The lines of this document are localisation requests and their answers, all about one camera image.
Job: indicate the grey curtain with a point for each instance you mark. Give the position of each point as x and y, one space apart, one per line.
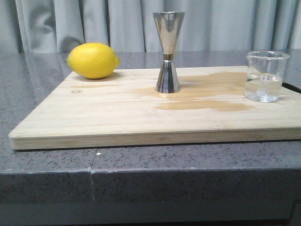
55 26

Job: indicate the steel double jigger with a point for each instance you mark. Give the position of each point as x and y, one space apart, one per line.
168 25

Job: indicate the clear glass beaker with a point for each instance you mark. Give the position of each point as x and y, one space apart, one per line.
265 75

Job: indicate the wooden cutting board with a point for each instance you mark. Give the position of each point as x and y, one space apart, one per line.
124 109

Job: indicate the yellow lemon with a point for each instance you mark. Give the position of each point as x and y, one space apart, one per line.
93 60

